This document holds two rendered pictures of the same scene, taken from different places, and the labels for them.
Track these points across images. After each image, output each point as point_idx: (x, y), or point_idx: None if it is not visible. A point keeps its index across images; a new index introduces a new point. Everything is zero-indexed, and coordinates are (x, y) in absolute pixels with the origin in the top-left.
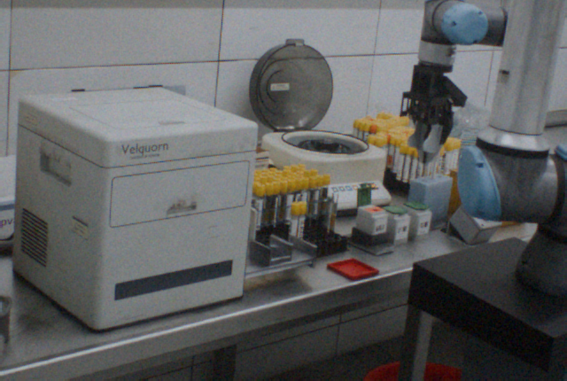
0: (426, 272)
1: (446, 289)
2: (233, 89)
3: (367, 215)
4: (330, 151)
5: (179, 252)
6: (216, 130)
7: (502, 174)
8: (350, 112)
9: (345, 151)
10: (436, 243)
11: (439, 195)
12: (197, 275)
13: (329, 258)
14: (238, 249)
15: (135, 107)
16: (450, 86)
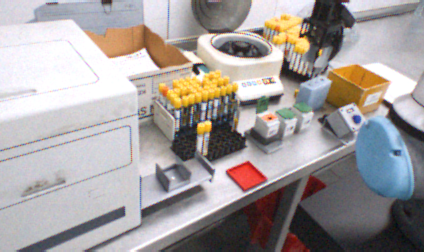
0: (310, 217)
1: (327, 241)
2: (182, 0)
3: (263, 123)
4: (244, 51)
5: (53, 221)
6: (74, 104)
7: (423, 165)
8: (264, 13)
9: (255, 52)
10: (314, 135)
11: (320, 94)
12: (84, 227)
13: (229, 158)
14: (130, 197)
15: (1, 58)
16: (345, 13)
